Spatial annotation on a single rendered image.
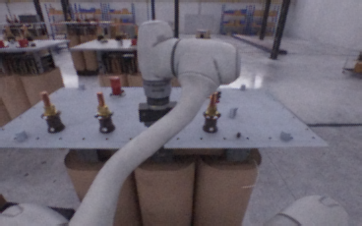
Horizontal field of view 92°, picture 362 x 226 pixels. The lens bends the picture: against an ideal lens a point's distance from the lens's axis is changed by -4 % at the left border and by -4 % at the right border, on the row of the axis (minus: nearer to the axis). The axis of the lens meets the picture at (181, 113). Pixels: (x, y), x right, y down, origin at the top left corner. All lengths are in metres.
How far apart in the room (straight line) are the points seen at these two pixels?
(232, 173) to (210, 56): 0.89
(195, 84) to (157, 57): 0.13
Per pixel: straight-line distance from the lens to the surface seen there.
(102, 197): 0.48
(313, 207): 0.63
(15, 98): 3.58
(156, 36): 0.50
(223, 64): 0.44
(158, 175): 1.17
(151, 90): 0.54
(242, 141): 0.93
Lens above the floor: 1.90
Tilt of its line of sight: 28 degrees down
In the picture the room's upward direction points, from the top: 1 degrees clockwise
